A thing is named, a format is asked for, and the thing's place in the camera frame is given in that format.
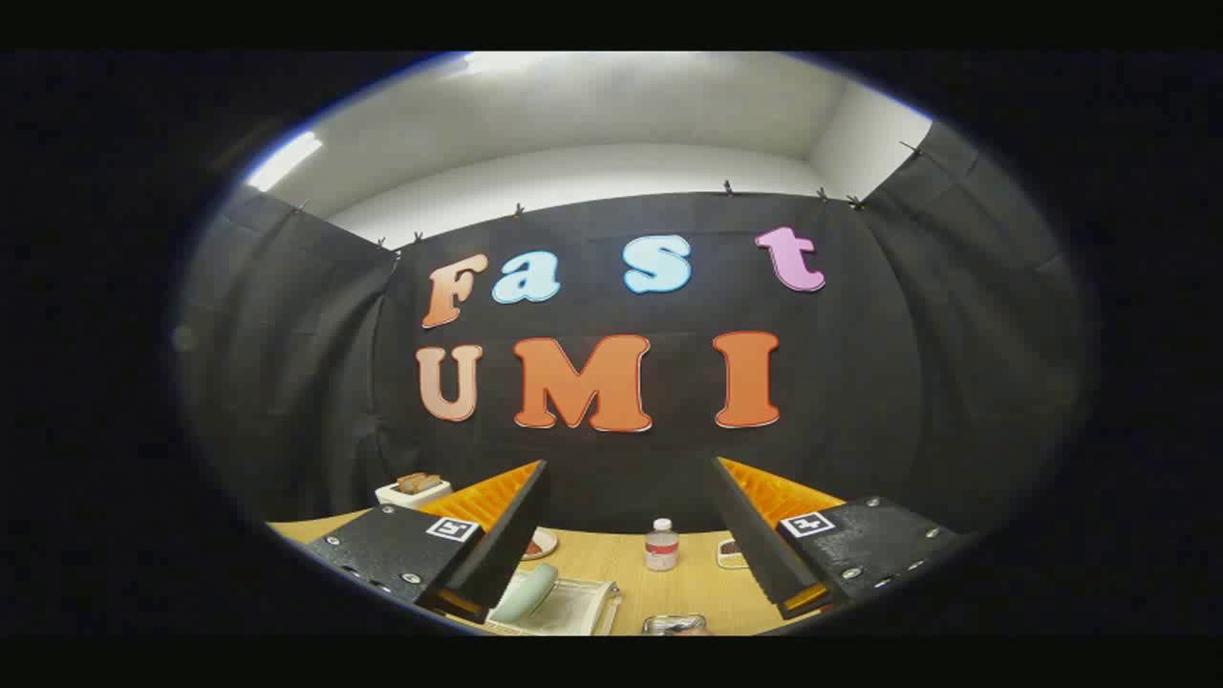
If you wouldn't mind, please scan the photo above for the white toaster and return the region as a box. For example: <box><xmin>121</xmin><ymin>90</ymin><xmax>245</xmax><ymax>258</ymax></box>
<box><xmin>375</xmin><ymin>473</ymin><xmax>453</xmax><ymax>507</ymax></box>

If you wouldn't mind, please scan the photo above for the white wire dish rack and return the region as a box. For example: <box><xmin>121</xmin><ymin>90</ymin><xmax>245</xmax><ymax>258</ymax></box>
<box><xmin>483</xmin><ymin>570</ymin><xmax>624</xmax><ymax>636</ymax></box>

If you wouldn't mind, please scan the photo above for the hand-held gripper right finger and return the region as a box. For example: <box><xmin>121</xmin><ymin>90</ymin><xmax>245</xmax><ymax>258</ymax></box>
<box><xmin>709</xmin><ymin>457</ymin><xmax>980</xmax><ymax>620</ymax></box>

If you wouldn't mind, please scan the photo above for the pale green plate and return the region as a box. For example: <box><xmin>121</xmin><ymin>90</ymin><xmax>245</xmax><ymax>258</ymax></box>
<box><xmin>489</xmin><ymin>562</ymin><xmax>560</xmax><ymax>625</ymax></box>

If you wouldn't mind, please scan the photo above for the row of small black clips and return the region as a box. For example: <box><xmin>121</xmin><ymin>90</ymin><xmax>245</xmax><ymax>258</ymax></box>
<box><xmin>291</xmin><ymin>141</ymin><xmax>926</xmax><ymax>249</ymax></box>

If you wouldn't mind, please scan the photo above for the clear bottle with red label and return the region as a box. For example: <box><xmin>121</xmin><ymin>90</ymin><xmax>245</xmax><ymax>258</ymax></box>
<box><xmin>645</xmin><ymin>518</ymin><xmax>680</xmax><ymax>572</ymax></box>

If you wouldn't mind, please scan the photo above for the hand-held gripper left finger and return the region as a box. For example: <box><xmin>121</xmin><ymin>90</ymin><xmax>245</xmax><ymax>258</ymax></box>
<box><xmin>304</xmin><ymin>460</ymin><xmax>551</xmax><ymax>622</ymax></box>

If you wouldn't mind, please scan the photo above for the ceiling light panel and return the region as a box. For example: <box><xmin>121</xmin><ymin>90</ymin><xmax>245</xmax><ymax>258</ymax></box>
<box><xmin>247</xmin><ymin>131</ymin><xmax>324</xmax><ymax>192</ymax></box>

